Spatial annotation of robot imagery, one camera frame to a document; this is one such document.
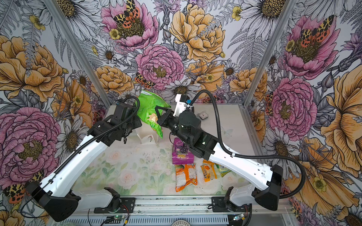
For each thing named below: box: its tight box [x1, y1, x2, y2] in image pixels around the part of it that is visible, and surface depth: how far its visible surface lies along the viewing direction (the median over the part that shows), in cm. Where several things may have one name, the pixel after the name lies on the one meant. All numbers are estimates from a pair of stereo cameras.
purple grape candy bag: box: [172, 137, 195, 165], surface depth 89 cm
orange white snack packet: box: [175, 163, 198, 193], surface depth 83 cm
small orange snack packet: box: [200, 159, 218, 183], surface depth 86 cm
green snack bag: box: [136, 89, 172, 139], surface depth 61 cm
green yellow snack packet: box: [214, 162, 232, 178], surface depth 87 cm
